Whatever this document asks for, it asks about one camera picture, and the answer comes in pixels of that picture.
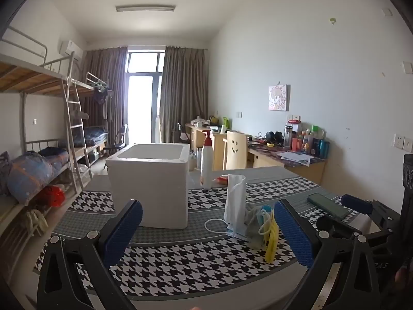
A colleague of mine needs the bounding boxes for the metal bunk ladder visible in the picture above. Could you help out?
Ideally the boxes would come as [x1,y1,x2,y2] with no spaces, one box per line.
[61,77,93,195]

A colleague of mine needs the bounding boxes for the white spray bottle red nozzle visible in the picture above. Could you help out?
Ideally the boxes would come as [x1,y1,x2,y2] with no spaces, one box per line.
[200,129,215,189]

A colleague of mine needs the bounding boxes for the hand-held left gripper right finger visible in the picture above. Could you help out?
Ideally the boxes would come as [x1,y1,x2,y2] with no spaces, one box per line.
[274,199,381,310]

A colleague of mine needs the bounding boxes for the houndstooth tablecloth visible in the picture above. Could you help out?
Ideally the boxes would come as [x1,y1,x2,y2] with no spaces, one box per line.
[34,166,368,298]

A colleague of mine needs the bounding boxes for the beige cloth bundle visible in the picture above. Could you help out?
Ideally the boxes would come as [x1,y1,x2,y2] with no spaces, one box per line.
[25,209,50,237]

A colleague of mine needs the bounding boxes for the white air conditioner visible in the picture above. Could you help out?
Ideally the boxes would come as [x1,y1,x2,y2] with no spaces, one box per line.
[58,40,83,60]

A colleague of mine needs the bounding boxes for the dark blue plaid bedding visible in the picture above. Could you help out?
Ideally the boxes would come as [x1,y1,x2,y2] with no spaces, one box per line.
[73,127,109,148]

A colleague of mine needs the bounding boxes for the glass balcony door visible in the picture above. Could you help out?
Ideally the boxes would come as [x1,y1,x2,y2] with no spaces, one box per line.
[124,50,166,144]

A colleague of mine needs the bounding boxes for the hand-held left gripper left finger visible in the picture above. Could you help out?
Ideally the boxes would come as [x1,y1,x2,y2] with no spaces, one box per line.
[36,199,143,310]

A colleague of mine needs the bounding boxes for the printed paper sheets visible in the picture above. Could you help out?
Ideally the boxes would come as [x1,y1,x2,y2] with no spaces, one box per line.
[279,151,314,167]

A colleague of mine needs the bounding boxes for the yellow face mask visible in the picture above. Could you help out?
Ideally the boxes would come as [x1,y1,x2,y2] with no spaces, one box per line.
[258,211,280,263]

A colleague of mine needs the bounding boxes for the ceiling tube light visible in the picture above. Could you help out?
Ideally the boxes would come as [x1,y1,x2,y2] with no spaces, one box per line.
[115,4,177,13]

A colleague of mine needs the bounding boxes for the wooden desk patterned top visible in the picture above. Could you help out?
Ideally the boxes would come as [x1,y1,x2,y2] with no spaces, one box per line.
[247,140,328,185]

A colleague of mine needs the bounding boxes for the large white wall socket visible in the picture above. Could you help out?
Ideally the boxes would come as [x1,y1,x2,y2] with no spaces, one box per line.
[394,134,413,153]

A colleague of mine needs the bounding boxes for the metal bunk bed with quilt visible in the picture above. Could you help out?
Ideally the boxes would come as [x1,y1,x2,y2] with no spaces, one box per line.
[0,26,85,265]

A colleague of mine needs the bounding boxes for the row of toiletry bottles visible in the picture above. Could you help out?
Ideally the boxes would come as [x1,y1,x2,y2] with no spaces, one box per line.
[284,121,330,159]

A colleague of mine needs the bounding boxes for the red plastic bag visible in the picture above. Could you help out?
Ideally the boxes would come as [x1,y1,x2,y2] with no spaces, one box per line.
[37,184,66,208]

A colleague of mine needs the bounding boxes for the black folding chair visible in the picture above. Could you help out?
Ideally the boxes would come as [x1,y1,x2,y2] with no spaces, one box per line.
[103,124,128,159]

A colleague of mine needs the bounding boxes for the cartoon wall picture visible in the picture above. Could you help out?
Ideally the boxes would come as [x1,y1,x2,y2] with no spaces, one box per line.
[268,84,290,112]

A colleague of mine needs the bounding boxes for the blue orange quilt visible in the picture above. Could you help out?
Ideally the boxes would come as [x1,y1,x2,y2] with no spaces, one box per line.
[6,147,70,206]

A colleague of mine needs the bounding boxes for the grey cloth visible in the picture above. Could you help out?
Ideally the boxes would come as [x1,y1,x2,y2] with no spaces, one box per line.
[245,205,270,249]

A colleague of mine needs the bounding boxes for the metal bunk bed plaid bedding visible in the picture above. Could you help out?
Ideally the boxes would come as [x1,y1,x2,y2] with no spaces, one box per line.
[74,73,113,157]

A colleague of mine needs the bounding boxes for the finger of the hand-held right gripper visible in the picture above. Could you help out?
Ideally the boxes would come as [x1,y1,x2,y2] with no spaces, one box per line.
[316,215,388,243]
[340,194,402,231]

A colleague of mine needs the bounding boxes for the dark green smartphone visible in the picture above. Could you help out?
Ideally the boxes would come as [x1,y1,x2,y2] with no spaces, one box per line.
[306,193,351,219]

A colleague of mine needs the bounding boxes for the white cord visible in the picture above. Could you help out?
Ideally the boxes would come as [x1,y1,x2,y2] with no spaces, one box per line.
[204,218,230,234]

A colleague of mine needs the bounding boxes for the brown curtain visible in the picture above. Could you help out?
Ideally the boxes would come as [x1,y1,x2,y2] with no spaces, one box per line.
[160,46,209,143]
[82,47,130,146]

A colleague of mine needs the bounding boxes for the white foam box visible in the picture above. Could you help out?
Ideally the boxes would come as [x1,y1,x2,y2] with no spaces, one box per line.
[106,143,191,229]

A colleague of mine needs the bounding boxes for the dark hanging clothes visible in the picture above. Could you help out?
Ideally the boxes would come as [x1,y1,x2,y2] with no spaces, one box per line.
[92,84,114,121]

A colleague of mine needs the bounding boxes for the wooden chair with smiley face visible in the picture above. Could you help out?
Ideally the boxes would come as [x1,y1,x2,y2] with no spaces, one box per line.
[226,130,249,170]

